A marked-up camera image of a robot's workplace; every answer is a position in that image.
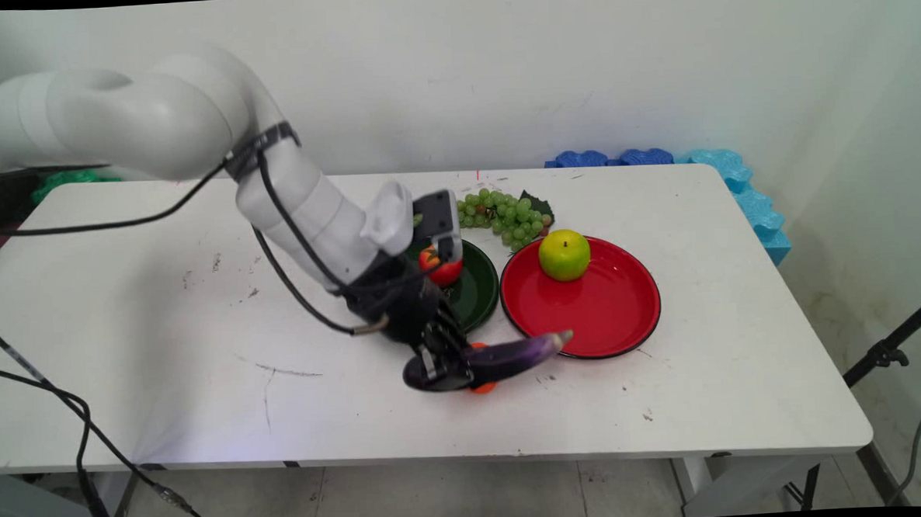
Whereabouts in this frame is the black cable with connector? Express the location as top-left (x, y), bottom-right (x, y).
top-left (0, 317), bottom-right (222, 517)

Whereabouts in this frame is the green crumpled bag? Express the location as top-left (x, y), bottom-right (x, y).
top-left (30, 168), bottom-right (123, 205)

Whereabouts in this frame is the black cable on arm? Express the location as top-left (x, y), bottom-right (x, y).
top-left (0, 141), bottom-right (443, 352)

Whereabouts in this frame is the purple toy eggplant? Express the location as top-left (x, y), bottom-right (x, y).
top-left (401, 329), bottom-right (576, 394)

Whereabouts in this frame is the orange toy tangerine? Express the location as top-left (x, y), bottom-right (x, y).
top-left (467, 341), bottom-right (500, 396)

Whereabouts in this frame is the red round plate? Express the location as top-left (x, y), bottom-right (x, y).
top-left (498, 231), bottom-right (664, 364)

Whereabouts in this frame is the dark blue foam mat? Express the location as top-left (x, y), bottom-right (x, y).
top-left (608, 147), bottom-right (676, 168)
top-left (544, 148), bottom-right (611, 170)

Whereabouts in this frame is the dark green grape leaf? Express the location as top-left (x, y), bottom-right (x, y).
top-left (519, 189), bottom-right (556, 229)

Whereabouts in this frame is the dark green round plate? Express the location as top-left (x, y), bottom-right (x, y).
top-left (404, 237), bottom-right (502, 336)

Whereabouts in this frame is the black velcro arm strap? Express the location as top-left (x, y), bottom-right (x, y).
top-left (221, 121), bottom-right (303, 183)

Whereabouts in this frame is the green toy grape bunch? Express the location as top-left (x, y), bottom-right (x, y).
top-left (456, 185), bottom-right (554, 254)

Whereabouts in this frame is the black tripod leg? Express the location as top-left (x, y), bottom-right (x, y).
top-left (839, 296), bottom-right (921, 389)

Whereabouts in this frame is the light blue foam mat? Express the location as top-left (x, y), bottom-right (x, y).
top-left (673, 145), bottom-right (794, 271)

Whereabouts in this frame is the green yellow toy apple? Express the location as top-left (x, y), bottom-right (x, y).
top-left (537, 228), bottom-right (593, 283)

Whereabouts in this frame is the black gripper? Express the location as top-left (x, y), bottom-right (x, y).
top-left (364, 252), bottom-right (476, 392)

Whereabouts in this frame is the red orange toy tomato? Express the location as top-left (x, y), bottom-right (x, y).
top-left (418, 245), bottom-right (466, 288)

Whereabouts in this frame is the white table leg frame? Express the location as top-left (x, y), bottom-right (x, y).
top-left (669, 448), bottom-right (826, 517)

